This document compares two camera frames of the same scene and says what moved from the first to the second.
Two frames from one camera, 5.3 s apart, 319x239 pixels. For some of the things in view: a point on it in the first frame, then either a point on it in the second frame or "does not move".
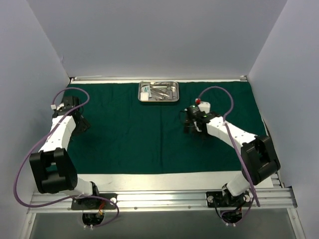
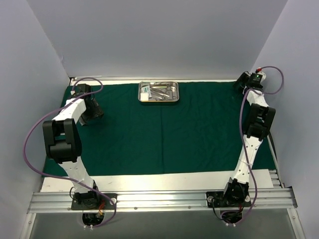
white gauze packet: [144, 93] does not move
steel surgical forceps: [168, 86] does not move
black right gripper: [188, 127] -> [240, 81]
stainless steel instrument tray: [158, 91] does not move
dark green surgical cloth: [139, 128] does not move
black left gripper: [81, 123] -> [94, 112]
